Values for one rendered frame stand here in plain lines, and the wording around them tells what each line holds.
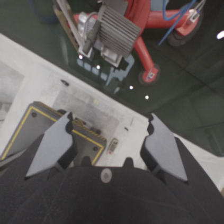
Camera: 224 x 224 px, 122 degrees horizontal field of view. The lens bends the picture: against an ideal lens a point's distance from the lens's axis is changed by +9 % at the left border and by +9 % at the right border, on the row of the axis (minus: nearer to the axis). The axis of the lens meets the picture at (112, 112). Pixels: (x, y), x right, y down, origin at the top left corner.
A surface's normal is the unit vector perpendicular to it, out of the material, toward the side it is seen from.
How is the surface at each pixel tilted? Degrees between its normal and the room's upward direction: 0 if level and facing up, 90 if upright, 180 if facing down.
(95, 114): 0
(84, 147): 0
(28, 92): 12
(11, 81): 0
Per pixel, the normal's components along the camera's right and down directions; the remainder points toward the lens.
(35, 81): -0.10, 0.00
